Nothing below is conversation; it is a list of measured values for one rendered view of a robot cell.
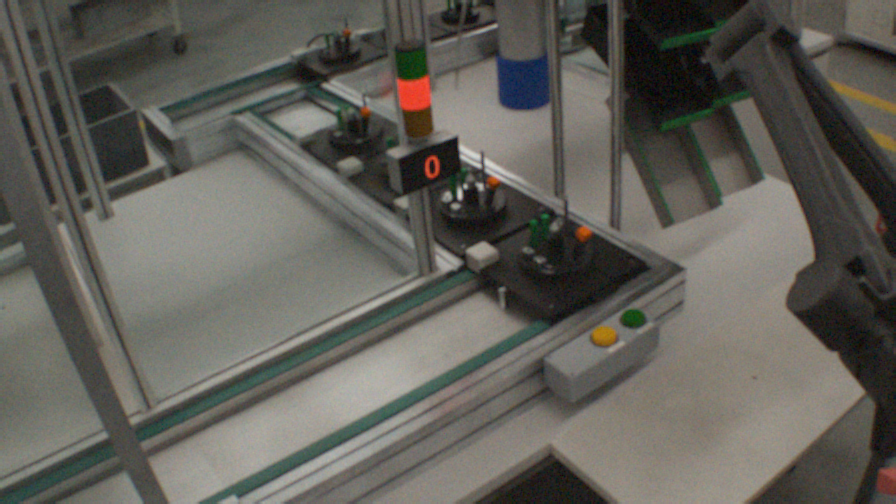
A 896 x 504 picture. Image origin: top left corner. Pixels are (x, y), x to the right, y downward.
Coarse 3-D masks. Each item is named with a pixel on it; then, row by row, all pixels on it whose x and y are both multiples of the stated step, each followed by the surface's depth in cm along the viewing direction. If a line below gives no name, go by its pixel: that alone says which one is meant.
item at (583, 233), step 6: (576, 228) 143; (582, 228) 141; (576, 234) 142; (582, 234) 140; (588, 234) 141; (582, 240) 141; (576, 246) 144; (582, 246) 144; (576, 252) 144; (576, 258) 146
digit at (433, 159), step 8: (424, 152) 135; (432, 152) 136; (440, 152) 137; (424, 160) 136; (432, 160) 137; (440, 160) 138; (424, 168) 136; (432, 168) 137; (440, 168) 138; (424, 176) 137; (432, 176) 138; (440, 176) 139; (424, 184) 138
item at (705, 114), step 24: (600, 24) 150; (624, 24) 160; (600, 48) 152; (624, 48) 156; (648, 48) 157; (672, 48) 152; (624, 72) 148; (648, 72) 153; (672, 72) 154; (648, 96) 149; (672, 96) 150; (696, 96) 150; (672, 120) 143; (696, 120) 147
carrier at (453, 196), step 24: (432, 192) 177; (456, 192) 171; (480, 192) 171; (504, 192) 174; (432, 216) 169; (456, 216) 164; (480, 216) 163; (504, 216) 166; (528, 216) 166; (552, 216) 167; (456, 240) 161; (480, 240) 160
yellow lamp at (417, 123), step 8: (408, 112) 132; (416, 112) 131; (424, 112) 132; (408, 120) 132; (416, 120) 132; (424, 120) 132; (432, 120) 134; (408, 128) 133; (416, 128) 133; (424, 128) 133; (432, 128) 134; (416, 136) 134
